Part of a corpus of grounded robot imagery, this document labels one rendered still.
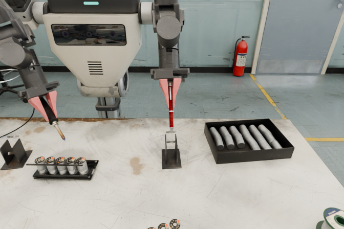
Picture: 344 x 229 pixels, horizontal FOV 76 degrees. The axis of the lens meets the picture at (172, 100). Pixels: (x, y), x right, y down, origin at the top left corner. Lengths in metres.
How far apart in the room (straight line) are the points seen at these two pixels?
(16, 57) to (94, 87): 0.48
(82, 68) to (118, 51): 0.18
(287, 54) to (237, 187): 3.01
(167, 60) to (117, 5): 0.49
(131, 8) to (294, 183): 0.85
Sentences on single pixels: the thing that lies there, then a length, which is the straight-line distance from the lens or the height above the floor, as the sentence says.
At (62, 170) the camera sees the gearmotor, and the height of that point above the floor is 0.78.
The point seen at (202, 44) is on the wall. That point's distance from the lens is 3.20.
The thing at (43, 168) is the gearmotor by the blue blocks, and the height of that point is 0.79.
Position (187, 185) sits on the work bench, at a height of 0.75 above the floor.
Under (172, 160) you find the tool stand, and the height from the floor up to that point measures 0.75.
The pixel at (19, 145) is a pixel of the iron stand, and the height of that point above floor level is 0.80.
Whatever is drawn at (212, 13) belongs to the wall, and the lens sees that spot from 3.14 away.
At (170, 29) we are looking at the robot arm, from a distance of 0.53.
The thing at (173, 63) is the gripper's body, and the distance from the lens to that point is 0.58.
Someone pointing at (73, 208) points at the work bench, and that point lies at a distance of 0.64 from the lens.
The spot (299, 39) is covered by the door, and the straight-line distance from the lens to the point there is 3.53.
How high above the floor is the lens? 1.24
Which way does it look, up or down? 29 degrees down
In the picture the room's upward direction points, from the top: straight up
